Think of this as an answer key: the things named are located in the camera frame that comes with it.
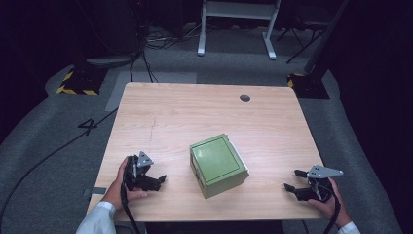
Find person's left hand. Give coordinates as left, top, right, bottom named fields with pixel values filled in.
left=101, top=156, right=149, bottom=211

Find grey tape strip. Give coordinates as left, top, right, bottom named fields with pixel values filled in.
left=82, top=186, right=108, bottom=197

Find person's right hand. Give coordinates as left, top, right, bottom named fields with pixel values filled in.
left=307, top=176, right=354, bottom=229

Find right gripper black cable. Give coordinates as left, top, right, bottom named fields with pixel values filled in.
left=322, top=185, right=342, bottom=234

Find green square box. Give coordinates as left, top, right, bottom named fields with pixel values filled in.
left=189, top=133, right=250, bottom=200

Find long black floor cable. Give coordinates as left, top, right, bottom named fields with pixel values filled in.
left=0, top=107, right=119, bottom=225

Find tangled floor cable bundle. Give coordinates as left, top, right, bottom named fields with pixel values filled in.
left=145, top=21, right=203, bottom=51

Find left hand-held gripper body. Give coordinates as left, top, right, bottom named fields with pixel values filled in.
left=124, top=150, right=155, bottom=192

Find dark covered equipment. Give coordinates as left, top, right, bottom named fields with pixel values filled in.
left=85, top=0, right=145, bottom=67

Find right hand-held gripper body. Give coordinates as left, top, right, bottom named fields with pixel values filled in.
left=303, top=164, right=345, bottom=204

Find black slanted metal pole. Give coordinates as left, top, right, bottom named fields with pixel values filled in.
left=304, top=0, right=351, bottom=76

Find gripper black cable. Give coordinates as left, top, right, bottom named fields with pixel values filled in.
left=322, top=185, right=342, bottom=234
left=119, top=180, right=141, bottom=234

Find black folding tripod stand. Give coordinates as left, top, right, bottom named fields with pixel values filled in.
left=277, top=19, right=329, bottom=64

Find black yellow striped base plate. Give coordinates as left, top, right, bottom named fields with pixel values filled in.
left=286, top=72, right=331, bottom=100
left=56, top=66, right=109, bottom=97

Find black hanging cables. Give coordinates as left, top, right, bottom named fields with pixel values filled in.
left=129, top=48, right=160, bottom=84

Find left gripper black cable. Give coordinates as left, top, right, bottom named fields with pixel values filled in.
left=119, top=180, right=141, bottom=234

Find white metal stand frame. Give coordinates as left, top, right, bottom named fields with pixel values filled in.
left=197, top=0, right=282, bottom=61

